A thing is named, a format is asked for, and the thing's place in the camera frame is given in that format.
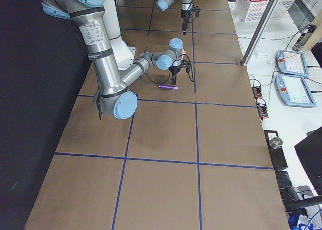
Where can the far teach pendant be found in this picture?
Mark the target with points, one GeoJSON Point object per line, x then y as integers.
{"type": "Point", "coordinates": [291, 63]}

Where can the purple highlighter pen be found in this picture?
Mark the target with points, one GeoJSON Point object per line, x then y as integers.
{"type": "Point", "coordinates": [168, 87]}

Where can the metal cup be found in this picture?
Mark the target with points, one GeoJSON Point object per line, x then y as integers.
{"type": "Point", "coordinates": [275, 143]}

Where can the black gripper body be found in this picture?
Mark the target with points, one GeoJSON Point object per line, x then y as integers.
{"type": "Point", "coordinates": [174, 70]}
{"type": "Point", "coordinates": [185, 15]}

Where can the teach pendant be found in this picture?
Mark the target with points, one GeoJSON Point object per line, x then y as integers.
{"type": "Point", "coordinates": [294, 91]}
{"type": "Point", "coordinates": [291, 63]}

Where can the aluminium frame post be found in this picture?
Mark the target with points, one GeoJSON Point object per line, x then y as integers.
{"type": "Point", "coordinates": [259, 31]}

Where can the black orange power strip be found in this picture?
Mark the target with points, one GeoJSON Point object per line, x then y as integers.
{"type": "Point", "coordinates": [262, 110]}
{"type": "Point", "coordinates": [257, 91]}

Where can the white red plastic basket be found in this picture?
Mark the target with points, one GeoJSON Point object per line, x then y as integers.
{"type": "Point", "coordinates": [252, 10]}

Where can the black monitor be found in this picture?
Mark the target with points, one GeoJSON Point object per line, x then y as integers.
{"type": "Point", "coordinates": [309, 154]}

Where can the near teach pendant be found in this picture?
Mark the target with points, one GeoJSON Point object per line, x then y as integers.
{"type": "Point", "coordinates": [294, 91]}

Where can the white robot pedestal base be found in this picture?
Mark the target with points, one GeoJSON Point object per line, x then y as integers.
{"type": "Point", "coordinates": [124, 55]}

